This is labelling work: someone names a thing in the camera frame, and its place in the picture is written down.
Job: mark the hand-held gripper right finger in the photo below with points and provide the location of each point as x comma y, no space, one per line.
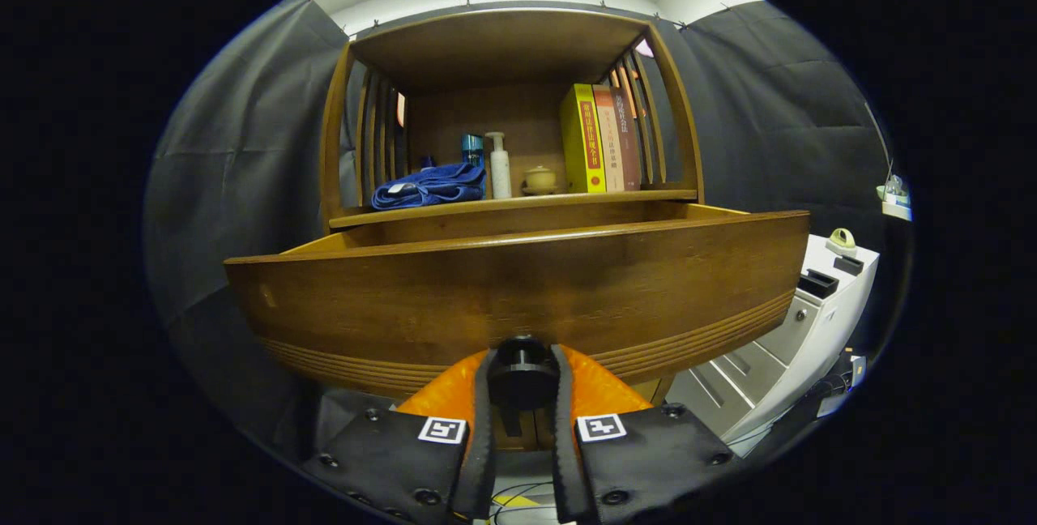
648,460

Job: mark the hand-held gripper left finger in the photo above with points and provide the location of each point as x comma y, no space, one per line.
405,460

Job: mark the white side cabinet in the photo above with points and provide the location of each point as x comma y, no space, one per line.
810,330

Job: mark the wooden countertop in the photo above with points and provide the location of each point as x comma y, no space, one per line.
567,197

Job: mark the small black block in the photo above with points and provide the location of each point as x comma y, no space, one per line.
848,264
817,283

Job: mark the folded blue towel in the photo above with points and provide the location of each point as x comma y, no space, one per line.
429,185

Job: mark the small green and white object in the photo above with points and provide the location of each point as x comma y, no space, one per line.
841,243

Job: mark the white pump bottle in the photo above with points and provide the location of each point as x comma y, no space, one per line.
500,177

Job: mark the lidded beige tea bowl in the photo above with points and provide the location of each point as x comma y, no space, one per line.
539,180

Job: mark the brown book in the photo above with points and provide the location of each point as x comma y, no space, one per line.
628,144

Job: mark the clear blue bottle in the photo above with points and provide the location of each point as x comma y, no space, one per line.
472,151

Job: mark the orange and beige book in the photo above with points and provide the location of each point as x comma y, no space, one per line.
609,144

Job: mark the thick yellow book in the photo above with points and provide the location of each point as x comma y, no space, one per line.
579,140

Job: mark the white round table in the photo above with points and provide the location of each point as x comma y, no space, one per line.
895,209

